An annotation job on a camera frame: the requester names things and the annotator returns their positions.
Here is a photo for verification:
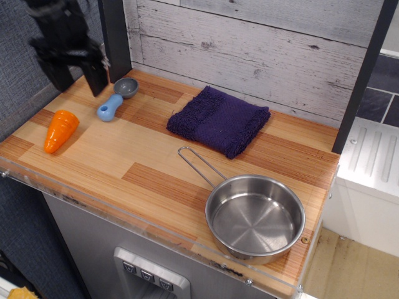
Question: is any grey dispenser button panel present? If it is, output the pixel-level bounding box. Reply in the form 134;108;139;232
113;247;191;298

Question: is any stainless steel pan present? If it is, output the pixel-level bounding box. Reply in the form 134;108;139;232
177;146;307;266

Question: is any dark left support post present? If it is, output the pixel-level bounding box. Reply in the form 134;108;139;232
98;0;132;83

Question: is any white toy sink unit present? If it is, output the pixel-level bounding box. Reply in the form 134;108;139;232
322;118;398;256

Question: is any yellow object at corner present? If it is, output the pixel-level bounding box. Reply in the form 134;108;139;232
7;287;39;299

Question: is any dark support post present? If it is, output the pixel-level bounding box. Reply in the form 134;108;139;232
98;0;132;83
332;0;398;154

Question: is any dark right support post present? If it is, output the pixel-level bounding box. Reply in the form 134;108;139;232
332;0;398;154

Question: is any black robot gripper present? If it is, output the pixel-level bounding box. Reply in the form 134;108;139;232
26;1;108;97

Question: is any clear acrylic edge guard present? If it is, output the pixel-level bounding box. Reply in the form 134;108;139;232
1;158;304;298

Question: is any orange plastic carrot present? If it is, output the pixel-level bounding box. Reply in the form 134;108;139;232
44;110;80;154

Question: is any blue handled grey spoon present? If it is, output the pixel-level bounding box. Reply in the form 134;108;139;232
97;77;139;122

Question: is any purple folded towel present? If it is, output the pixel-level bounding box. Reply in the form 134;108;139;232
166;86;271;159

